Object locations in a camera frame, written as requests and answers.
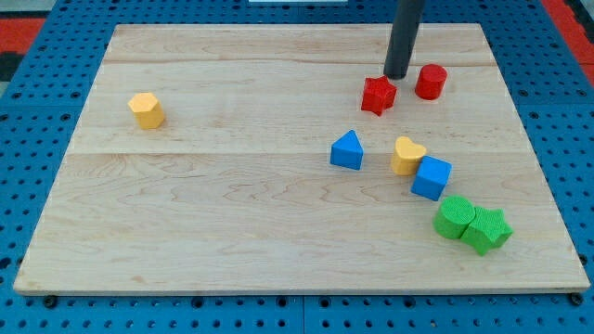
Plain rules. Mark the red star block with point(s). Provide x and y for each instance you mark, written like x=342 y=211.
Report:
x=378 y=95

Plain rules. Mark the yellow heart block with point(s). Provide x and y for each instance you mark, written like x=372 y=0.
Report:
x=407 y=156

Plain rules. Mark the blue cube block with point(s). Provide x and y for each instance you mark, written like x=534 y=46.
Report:
x=431 y=178

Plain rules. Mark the green star block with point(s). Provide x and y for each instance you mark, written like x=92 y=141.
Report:
x=488 y=230

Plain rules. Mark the blue triangle block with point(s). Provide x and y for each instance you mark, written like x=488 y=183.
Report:
x=347 y=151

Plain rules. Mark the yellow hexagon block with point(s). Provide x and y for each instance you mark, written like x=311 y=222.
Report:
x=147 y=110

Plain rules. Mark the red cylinder block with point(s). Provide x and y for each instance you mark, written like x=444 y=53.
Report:
x=431 y=81

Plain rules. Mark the green cylinder block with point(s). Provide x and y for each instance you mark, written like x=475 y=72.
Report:
x=453 y=216

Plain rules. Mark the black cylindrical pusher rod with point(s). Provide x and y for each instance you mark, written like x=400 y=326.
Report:
x=404 y=32

